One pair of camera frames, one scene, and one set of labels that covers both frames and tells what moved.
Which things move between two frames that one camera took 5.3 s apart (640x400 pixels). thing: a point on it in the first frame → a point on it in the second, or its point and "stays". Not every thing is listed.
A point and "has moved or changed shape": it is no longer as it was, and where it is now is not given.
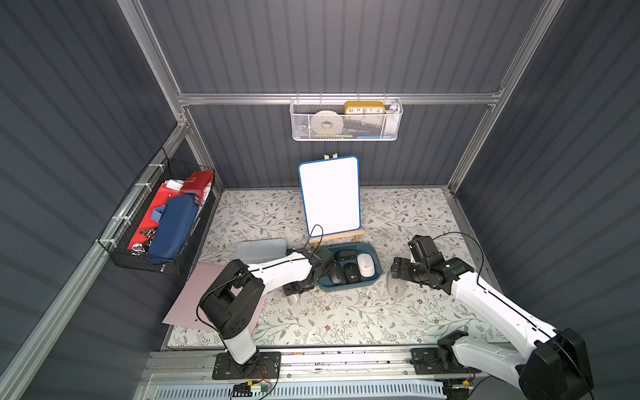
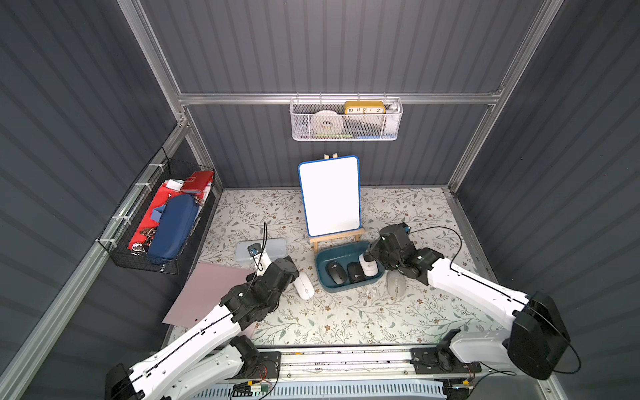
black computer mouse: x=352 y=272 stays
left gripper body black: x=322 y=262 → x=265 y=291
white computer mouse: x=337 y=274 has moved or changed shape
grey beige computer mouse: x=396 y=286 stays
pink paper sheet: x=184 y=311 stays
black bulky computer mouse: x=341 y=255 → x=337 y=272
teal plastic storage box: x=356 y=266 stays
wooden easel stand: x=316 y=241 stays
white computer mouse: x=366 y=264 stays
